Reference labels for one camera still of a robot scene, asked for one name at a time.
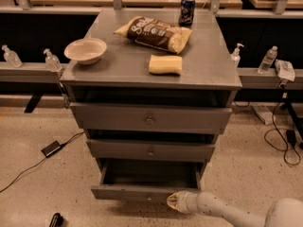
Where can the clear water bottle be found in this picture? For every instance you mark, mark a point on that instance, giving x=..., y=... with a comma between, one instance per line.
x=268, y=60

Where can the black object on floor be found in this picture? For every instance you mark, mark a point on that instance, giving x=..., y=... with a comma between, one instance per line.
x=56, y=221

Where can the grey middle drawer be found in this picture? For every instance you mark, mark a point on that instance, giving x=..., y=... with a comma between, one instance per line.
x=145, y=150

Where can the clear pump bottle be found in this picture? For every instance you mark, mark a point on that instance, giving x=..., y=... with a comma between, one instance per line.
x=235, y=55
x=52, y=61
x=11, y=57

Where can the white bowl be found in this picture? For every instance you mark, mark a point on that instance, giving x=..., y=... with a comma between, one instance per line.
x=85, y=51

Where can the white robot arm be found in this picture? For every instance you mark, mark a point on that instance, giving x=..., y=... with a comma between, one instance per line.
x=285, y=212

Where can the grey drawer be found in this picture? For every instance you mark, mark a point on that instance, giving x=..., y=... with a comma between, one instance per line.
x=145, y=150
x=143, y=180
x=130, y=117

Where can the grey wooden drawer cabinet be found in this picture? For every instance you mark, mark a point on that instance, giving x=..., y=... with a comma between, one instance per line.
x=209, y=78

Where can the yellow sponge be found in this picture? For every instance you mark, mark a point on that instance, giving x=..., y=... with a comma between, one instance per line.
x=160, y=65

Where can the black power adapter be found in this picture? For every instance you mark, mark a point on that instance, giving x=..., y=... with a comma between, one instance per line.
x=51, y=149

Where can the grey bottom drawer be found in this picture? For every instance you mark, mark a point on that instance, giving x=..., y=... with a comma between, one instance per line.
x=143, y=180

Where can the brown chip bag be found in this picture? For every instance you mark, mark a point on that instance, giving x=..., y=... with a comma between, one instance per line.
x=155, y=33

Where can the grey top drawer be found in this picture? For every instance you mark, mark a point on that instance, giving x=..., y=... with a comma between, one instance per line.
x=130, y=117

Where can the right clear pump bottle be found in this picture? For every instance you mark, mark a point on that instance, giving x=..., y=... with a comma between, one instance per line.
x=235, y=55

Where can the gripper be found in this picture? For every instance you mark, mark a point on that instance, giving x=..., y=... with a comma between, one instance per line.
x=185, y=202

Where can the blue soda can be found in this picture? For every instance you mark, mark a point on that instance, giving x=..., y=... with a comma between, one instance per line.
x=186, y=12

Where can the left clear pump bottle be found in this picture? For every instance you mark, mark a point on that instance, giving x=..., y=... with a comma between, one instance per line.
x=11, y=57

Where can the crumpled white packet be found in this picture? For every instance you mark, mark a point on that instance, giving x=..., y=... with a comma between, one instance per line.
x=285, y=70

